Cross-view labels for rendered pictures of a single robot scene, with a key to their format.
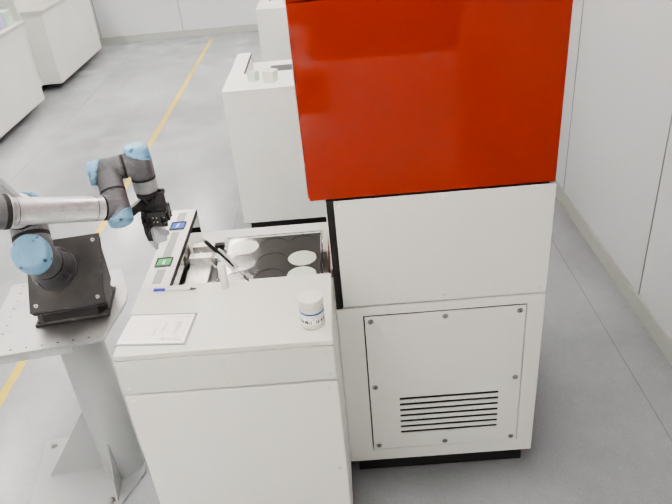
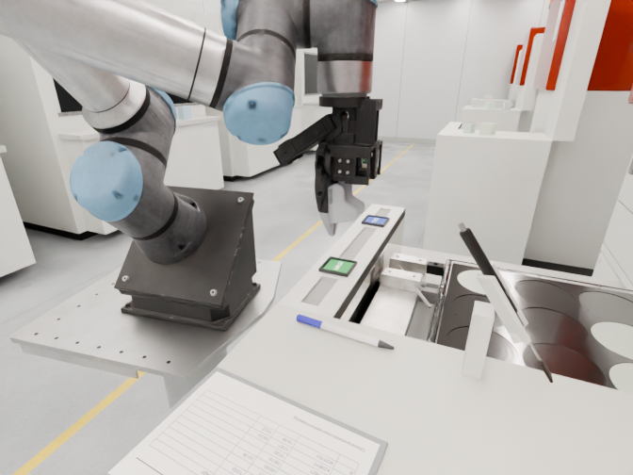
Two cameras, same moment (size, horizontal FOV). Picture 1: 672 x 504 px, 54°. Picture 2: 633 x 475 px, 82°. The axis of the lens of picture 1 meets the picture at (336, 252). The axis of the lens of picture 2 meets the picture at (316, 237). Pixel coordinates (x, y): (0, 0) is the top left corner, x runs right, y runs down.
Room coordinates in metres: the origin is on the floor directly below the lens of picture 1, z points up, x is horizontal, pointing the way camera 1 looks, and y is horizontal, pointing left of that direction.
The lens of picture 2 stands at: (1.39, 0.41, 1.28)
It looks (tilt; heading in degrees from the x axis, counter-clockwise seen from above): 23 degrees down; 22
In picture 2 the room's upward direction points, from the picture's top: straight up
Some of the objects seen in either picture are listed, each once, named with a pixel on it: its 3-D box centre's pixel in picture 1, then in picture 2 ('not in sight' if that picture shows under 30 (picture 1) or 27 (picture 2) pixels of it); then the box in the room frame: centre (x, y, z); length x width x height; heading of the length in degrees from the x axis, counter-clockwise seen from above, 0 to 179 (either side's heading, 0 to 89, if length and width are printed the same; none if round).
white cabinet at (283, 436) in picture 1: (260, 382); not in sight; (1.94, 0.34, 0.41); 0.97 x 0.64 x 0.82; 178
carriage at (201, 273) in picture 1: (199, 276); (391, 310); (2.01, 0.49, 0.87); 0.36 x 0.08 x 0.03; 178
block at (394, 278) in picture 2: (201, 258); (400, 279); (2.08, 0.49, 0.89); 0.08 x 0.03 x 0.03; 88
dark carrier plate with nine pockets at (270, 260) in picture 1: (272, 260); (550, 325); (2.02, 0.23, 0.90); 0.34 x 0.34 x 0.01; 88
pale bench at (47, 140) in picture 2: not in sight; (121, 110); (4.22, 3.60, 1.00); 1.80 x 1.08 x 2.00; 178
